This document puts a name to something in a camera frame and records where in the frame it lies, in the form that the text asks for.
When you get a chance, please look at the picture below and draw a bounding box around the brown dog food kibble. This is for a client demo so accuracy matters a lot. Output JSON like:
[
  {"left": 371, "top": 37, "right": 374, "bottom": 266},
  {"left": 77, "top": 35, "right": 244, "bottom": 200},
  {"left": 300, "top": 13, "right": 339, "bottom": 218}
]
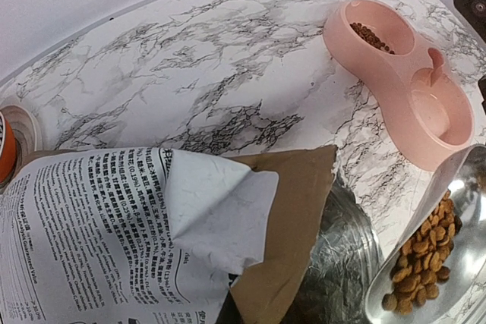
[{"left": 382, "top": 190, "right": 462, "bottom": 316}]

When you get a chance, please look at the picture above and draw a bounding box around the brown white dog food bag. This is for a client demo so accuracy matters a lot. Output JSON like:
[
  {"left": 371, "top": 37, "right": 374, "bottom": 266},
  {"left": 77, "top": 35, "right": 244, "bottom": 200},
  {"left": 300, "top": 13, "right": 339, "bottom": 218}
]
[{"left": 1, "top": 145, "right": 379, "bottom": 323}]

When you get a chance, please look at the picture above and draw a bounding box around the pink double pet bowl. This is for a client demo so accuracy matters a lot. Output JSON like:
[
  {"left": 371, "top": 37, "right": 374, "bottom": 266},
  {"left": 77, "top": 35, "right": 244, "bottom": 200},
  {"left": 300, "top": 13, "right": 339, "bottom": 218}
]
[{"left": 323, "top": 0, "right": 475, "bottom": 171}]

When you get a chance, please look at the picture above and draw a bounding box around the beige ceramic plate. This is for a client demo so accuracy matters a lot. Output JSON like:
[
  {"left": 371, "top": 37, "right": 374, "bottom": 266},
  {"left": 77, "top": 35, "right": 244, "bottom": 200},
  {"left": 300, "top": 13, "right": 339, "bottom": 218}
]
[{"left": 1, "top": 104, "right": 43, "bottom": 165}]

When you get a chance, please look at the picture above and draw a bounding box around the silver metal scoop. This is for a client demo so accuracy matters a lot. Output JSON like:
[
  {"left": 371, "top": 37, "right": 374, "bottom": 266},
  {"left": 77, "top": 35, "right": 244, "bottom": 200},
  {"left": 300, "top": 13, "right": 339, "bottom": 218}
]
[{"left": 364, "top": 144, "right": 485, "bottom": 323}]

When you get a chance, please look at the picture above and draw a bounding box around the red patterned ceramic bowl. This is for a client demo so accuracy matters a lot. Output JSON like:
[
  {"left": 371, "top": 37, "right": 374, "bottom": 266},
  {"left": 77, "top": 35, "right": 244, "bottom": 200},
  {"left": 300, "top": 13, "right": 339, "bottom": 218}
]
[{"left": 0, "top": 114, "right": 17, "bottom": 184}]

